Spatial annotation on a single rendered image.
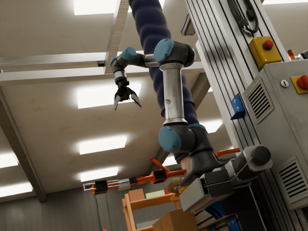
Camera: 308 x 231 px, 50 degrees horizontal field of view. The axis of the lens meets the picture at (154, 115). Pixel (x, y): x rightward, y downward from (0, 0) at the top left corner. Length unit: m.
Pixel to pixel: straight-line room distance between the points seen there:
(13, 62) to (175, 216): 2.87
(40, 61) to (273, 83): 3.24
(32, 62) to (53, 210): 8.90
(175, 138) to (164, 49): 0.42
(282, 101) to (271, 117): 0.09
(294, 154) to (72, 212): 11.51
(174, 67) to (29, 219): 11.25
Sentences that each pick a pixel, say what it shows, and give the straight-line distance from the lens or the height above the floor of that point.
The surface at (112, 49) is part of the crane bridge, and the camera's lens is 3.79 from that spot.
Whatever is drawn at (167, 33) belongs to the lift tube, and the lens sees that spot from 2.46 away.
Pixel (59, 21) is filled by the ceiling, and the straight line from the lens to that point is 4.87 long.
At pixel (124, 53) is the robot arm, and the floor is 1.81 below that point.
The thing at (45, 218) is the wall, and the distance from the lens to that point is 12.46.
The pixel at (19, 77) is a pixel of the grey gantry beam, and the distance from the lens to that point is 4.36.
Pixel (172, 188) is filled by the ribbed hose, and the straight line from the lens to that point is 2.06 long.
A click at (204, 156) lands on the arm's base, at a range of 1.55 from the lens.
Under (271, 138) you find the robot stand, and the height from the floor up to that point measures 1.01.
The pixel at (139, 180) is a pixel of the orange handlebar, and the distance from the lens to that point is 1.96.
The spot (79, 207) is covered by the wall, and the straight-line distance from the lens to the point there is 12.45.
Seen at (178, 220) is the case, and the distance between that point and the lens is 1.77.
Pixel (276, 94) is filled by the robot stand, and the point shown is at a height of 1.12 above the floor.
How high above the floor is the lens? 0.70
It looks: 24 degrees up
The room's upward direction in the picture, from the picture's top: 15 degrees counter-clockwise
